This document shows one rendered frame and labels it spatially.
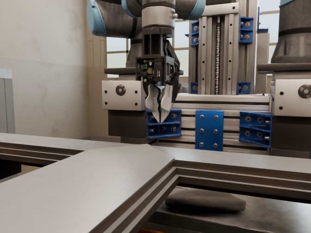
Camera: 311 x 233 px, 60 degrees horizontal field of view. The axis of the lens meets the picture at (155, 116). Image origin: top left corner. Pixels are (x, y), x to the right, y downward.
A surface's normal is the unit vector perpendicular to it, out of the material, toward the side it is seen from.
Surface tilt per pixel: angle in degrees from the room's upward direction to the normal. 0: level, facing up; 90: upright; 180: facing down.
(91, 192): 0
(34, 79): 90
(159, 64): 90
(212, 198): 1
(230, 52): 90
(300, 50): 73
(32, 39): 90
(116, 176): 0
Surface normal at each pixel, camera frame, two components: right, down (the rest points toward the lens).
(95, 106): -0.37, 0.11
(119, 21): 0.45, 0.46
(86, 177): 0.00, -0.99
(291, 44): -0.69, -0.22
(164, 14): 0.29, 0.11
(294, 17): -0.65, 0.09
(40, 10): 0.93, 0.04
